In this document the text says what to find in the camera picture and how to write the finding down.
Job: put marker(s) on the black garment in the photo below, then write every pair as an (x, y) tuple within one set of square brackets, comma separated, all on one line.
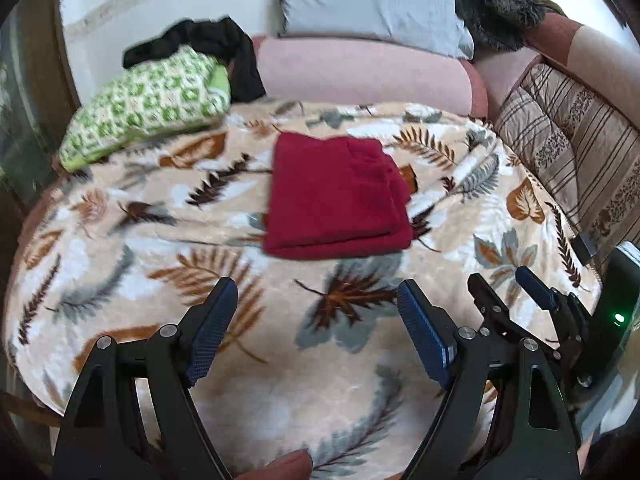
[(223, 39)]

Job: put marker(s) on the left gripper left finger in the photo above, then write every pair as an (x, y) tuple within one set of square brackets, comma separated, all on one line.
[(102, 434)]

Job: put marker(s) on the leaf pattern beige blanket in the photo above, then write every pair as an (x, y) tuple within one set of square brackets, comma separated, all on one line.
[(316, 355)]

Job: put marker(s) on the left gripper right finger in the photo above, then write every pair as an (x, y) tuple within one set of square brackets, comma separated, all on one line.
[(503, 415)]

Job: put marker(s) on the dark furry cushion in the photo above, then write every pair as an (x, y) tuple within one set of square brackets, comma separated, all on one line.
[(500, 25)]

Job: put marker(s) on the pink bolster pillow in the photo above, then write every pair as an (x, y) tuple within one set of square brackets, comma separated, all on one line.
[(356, 71)]

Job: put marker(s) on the white headboard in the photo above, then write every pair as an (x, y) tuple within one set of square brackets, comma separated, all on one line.
[(98, 32)]

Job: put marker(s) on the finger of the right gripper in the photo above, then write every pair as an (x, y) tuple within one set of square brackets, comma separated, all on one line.
[(570, 318), (497, 321)]

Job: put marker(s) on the striped brown quilt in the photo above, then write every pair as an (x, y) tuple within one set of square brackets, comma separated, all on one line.
[(582, 150)]

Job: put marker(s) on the pink folded blanket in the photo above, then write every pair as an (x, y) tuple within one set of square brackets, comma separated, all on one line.
[(579, 51)]

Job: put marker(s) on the green white patterned pillow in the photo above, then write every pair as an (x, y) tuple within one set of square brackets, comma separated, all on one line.
[(187, 91)]

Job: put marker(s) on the wooden wardrobe door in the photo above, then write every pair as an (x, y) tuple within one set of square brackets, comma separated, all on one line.
[(38, 98)]

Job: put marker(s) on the person's left hand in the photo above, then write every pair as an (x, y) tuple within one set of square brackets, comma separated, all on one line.
[(296, 465)]

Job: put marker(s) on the dark red small garment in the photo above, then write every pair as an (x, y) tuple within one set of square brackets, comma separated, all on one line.
[(340, 197)]

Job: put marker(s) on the grey pillow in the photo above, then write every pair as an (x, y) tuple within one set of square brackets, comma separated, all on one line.
[(428, 25)]

